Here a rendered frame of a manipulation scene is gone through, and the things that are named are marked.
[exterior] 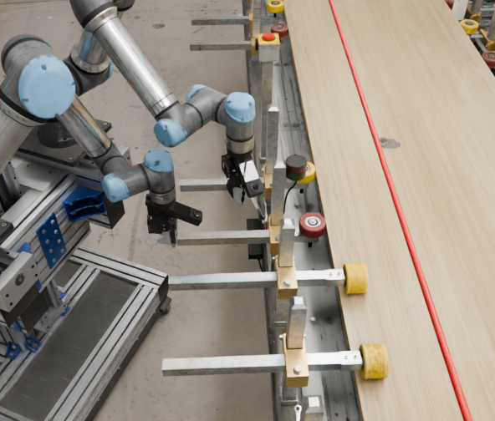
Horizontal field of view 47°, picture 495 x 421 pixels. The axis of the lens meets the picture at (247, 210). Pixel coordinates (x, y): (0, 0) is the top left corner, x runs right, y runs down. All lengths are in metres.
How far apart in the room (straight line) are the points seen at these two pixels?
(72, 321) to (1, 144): 1.25
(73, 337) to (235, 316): 0.71
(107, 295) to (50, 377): 0.40
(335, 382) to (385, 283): 0.34
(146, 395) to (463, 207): 1.41
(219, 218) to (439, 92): 1.29
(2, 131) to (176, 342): 1.49
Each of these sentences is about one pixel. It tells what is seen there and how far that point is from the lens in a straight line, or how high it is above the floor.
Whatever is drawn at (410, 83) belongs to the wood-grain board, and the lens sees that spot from 2.44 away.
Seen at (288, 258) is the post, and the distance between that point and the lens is 1.51.
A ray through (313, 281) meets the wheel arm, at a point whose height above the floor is 0.95.
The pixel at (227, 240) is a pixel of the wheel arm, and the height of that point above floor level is 0.85.
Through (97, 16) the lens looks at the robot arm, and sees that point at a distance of 1.46.
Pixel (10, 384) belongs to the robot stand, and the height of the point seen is 0.23.
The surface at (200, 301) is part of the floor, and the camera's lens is 2.68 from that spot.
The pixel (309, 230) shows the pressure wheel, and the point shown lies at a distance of 1.72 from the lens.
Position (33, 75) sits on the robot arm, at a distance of 1.25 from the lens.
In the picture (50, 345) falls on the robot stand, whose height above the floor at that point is 0.21.
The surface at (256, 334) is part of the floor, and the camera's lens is 2.57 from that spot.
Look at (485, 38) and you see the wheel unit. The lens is 3.00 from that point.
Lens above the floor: 2.14
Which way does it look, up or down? 44 degrees down
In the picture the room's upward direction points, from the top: straight up
